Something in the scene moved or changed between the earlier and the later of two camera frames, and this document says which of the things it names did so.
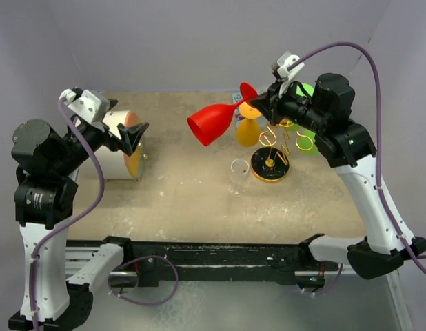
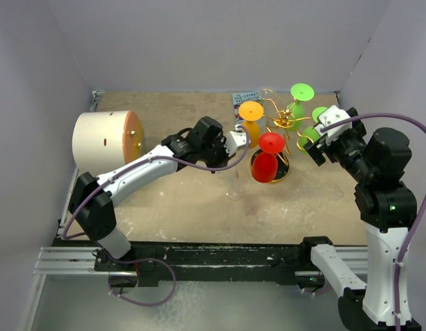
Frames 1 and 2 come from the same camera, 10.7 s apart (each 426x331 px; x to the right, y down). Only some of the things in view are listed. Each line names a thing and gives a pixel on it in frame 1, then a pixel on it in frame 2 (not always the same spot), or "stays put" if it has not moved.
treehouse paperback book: x=236 y=97 stays put
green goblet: x=306 y=143 stays put
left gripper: x=129 y=136 → x=223 y=161
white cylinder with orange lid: x=116 y=165 stays put
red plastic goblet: x=208 y=124 → x=265 y=164
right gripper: x=271 y=103 → x=357 y=130
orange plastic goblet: x=247 y=130 stays put
